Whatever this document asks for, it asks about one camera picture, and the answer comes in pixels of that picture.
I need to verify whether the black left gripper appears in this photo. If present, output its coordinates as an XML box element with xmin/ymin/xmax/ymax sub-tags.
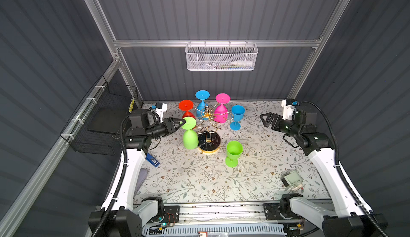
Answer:
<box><xmin>145</xmin><ymin>118</ymin><xmax>184</xmax><ymax>141</ymax></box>

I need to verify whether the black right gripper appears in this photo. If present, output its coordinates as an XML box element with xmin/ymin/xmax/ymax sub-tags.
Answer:
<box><xmin>260</xmin><ymin>112</ymin><xmax>300</xmax><ymax>139</ymax></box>

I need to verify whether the green wine glass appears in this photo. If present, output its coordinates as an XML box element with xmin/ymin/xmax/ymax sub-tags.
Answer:
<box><xmin>182</xmin><ymin>116</ymin><xmax>199</xmax><ymax>150</ymax></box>
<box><xmin>225</xmin><ymin>141</ymin><xmax>243</xmax><ymax>168</ymax></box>

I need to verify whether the red wine glass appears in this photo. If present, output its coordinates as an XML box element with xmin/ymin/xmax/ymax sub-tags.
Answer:
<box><xmin>178</xmin><ymin>100</ymin><xmax>195</xmax><ymax>119</ymax></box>

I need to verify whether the blue wine glass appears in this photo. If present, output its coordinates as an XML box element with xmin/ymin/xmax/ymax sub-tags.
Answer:
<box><xmin>195</xmin><ymin>90</ymin><xmax>210</xmax><ymax>118</ymax></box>
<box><xmin>230</xmin><ymin>105</ymin><xmax>246</xmax><ymax>131</ymax></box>

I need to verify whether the pink wine glass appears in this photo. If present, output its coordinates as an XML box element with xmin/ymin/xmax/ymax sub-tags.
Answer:
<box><xmin>214</xmin><ymin>93</ymin><xmax>230</xmax><ymax>124</ymax></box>

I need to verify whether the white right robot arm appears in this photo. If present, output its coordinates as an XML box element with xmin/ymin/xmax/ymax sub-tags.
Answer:
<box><xmin>260</xmin><ymin>99</ymin><xmax>388</xmax><ymax>237</ymax></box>

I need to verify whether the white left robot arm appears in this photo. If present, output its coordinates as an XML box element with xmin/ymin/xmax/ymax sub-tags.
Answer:
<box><xmin>88</xmin><ymin>109</ymin><xmax>186</xmax><ymax>237</ymax></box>

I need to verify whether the gold wine glass rack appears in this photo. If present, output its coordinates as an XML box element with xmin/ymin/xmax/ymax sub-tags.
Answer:
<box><xmin>195</xmin><ymin>105</ymin><xmax>222</xmax><ymax>154</ymax></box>

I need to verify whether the blue wine glass on rack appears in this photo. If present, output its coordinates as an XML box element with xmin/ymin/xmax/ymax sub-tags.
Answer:
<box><xmin>195</xmin><ymin>90</ymin><xmax>210</xmax><ymax>118</ymax></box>

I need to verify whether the small white scale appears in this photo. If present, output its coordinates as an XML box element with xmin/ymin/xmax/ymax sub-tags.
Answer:
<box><xmin>280</xmin><ymin>170</ymin><xmax>303</xmax><ymax>192</ymax></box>

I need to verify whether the white marker in basket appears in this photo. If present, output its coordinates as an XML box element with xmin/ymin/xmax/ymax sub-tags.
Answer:
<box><xmin>230</xmin><ymin>61</ymin><xmax>254</xmax><ymax>68</ymax></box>

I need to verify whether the white mesh basket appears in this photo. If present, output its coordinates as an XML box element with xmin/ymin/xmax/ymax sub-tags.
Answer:
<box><xmin>185</xmin><ymin>42</ymin><xmax>258</xmax><ymax>71</ymax></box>

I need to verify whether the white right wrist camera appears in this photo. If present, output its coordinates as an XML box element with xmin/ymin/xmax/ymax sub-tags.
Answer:
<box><xmin>281</xmin><ymin>99</ymin><xmax>299</xmax><ymax>121</ymax></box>

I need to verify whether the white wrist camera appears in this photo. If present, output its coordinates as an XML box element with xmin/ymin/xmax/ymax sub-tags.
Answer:
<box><xmin>281</xmin><ymin>99</ymin><xmax>299</xmax><ymax>121</ymax></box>
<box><xmin>152</xmin><ymin>102</ymin><xmax>168</xmax><ymax>122</ymax></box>

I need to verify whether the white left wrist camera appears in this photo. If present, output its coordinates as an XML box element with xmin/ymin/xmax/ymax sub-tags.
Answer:
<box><xmin>152</xmin><ymin>102</ymin><xmax>168</xmax><ymax>122</ymax></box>

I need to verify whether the blue handled tool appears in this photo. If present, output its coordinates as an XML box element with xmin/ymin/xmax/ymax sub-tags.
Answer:
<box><xmin>146</xmin><ymin>153</ymin><xmax>160</xmax><ymax>168</ymax></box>

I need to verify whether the black wire basket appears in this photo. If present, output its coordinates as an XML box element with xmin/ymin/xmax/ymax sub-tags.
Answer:
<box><xmin>60</xmin><ymin>78</ymin><xmax>138</xmax><ymax>156</ymax></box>

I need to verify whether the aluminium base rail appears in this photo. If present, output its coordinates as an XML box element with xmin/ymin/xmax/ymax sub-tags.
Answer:
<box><xmin>140</xmin><ymin>199</ymin><xmax>340</xmax><ymax>237</ymax></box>

